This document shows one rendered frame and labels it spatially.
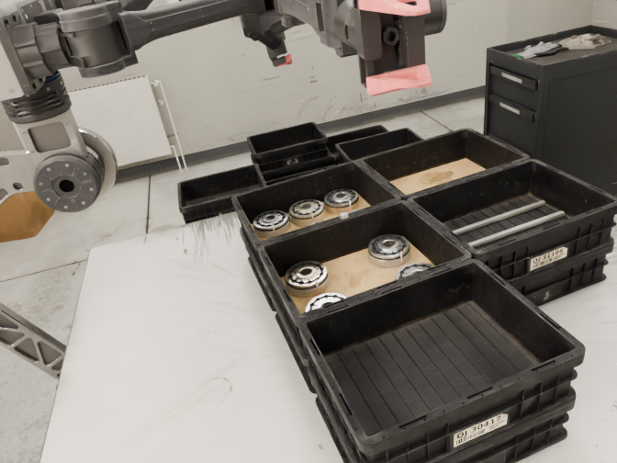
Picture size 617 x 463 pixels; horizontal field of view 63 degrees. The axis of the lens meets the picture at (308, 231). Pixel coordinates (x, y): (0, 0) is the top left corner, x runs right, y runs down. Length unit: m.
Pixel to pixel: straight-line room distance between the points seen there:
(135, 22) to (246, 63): 3.19
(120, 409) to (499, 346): 0.83
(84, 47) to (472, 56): 4.13
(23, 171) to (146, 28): 0.59
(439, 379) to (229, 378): 0.50
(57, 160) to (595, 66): 2.20
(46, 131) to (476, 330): 1.03
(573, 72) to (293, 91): 2.33
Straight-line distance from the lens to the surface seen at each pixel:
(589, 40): 2.92
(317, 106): 4.32
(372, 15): 0.55
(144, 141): 4.12
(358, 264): 1.25
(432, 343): 1.04
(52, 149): 1.30
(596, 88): 2.69
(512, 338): 1.07
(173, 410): 1.21
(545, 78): 2.49
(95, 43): 0.92
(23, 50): 0.96
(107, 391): 1.33
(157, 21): 0.98
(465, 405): 0.82
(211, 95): 4.15
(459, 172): 1.66
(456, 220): 1.40
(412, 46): 0.57
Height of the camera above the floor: 1.57
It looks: 32 degrees down
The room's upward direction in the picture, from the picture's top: 10 degrees counter-clockwise
